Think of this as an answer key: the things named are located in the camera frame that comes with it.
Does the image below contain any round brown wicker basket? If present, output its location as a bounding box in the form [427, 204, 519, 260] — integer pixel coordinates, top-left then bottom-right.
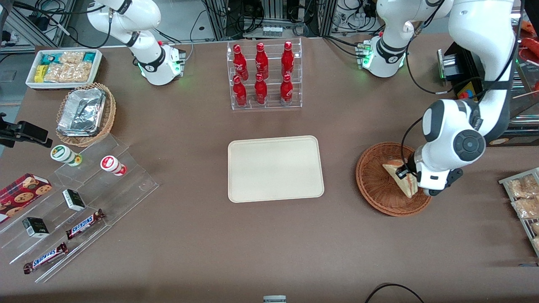
[356, 142, 435, 217]

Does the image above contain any beige plastic tray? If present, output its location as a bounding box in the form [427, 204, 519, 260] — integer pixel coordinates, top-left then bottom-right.
[227, 135, 325, 203]

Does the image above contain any red cookie box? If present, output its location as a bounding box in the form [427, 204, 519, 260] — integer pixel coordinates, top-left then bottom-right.
[0, 173, 53, 224]

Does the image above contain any clear acrylic bottle rack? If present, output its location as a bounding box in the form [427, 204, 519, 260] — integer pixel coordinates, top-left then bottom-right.
[227, 37, 303, 111]

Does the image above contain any black table edge cable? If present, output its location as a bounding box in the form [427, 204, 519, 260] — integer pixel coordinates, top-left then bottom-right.
[364, 282, 426, 303]

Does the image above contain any aluminium frame with cables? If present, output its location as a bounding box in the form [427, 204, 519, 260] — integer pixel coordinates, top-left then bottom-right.
[0, 0, 78, 54]

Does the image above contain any aluminium foil tray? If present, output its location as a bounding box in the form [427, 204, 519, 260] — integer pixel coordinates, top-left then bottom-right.
[56, 88, 107, 137]

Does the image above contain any triangular sandwich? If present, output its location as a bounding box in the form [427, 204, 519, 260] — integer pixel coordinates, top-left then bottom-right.
[382, 159, 419, 199]

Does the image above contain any small black box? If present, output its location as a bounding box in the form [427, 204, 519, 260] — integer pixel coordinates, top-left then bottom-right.
[21, 217, 50, 239]
[62, 189, 86, 212]

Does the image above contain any oval light wicker basket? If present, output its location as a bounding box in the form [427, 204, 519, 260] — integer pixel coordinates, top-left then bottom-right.
[55, 82, 117, 148]

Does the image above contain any red cola bottle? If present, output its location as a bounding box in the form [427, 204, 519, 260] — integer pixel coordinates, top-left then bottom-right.
[233, 44, 249, 81]
[232, 75, 248, 107]
[281, 41, 295, 77]
[254, 73, 269, 106]
[280, 74, 294, 106]
[255, 42, 270, 80]

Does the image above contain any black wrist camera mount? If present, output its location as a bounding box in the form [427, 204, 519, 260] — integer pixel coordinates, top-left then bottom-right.
[429, 167, 464, 197]

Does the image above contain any aluminium frame rack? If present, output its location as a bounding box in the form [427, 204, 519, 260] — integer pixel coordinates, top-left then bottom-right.
[204, 0, 339, 40]

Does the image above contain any Snickers chocolate bar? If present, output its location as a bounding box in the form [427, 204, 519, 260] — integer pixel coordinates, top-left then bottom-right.
[23, 242, 69, 275]
[65, 209, 106, 241]

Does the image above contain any green lid yogurt cup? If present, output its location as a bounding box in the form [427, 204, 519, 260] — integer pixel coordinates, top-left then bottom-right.
[50, 144, 83, 167]

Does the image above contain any white rectangular snack bin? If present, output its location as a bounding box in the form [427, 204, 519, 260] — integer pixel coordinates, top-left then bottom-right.
[25, 48, 103, 91]

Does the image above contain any clear nut snack pack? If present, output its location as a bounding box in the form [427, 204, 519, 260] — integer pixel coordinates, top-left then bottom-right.
[43, 63, 70, 83]
[58, 51, 85, 65]
[67, 62, 93, 83]

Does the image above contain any metal wire tray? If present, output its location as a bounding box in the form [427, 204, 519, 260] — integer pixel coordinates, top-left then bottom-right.
[499, 167, 539, 258]

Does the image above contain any clear acrylic stepped display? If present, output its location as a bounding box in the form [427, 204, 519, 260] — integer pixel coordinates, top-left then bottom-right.
[0, 133, 160, 284]

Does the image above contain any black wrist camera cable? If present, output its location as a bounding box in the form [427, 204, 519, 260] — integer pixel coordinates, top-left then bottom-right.
[400, 0, 525, 169]

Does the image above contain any red lid yogurt cup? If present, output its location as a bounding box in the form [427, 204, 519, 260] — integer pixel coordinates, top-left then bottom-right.
[100, 155, 127, 177]

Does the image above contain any black food warmer machine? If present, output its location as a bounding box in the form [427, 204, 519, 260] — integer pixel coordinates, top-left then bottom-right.
[437, 0, 539, 148]

